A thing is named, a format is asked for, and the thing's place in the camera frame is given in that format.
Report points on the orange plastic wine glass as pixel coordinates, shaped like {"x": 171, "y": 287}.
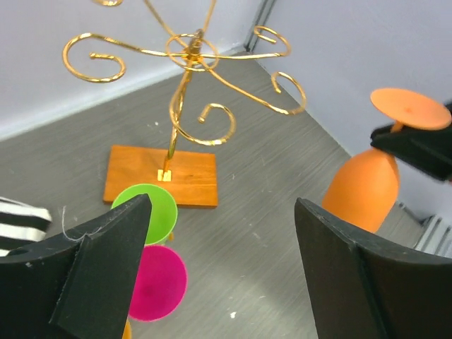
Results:
{"x": 366, "y": 187}

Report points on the magenta plastic wine glass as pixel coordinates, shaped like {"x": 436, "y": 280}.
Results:
{"x": 161, "y": 283}

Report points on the green plastic wine glass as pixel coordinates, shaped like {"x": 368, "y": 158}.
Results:
{"x": 164, "y": 211}

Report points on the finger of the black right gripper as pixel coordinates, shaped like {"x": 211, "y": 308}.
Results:
{"x": 426, "y": 151}

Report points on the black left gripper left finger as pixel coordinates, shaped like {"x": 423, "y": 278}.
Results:
{"x": 76, "y": 284}

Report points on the yellow-orange plastic wine glass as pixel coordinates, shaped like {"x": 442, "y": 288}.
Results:
{"x": 127, "y": 334}

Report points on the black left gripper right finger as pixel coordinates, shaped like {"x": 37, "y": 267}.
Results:
{"x": 364, "y": 286}

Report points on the black white striped cloth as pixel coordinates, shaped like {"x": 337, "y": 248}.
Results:
{"x": 22, "y": 224}

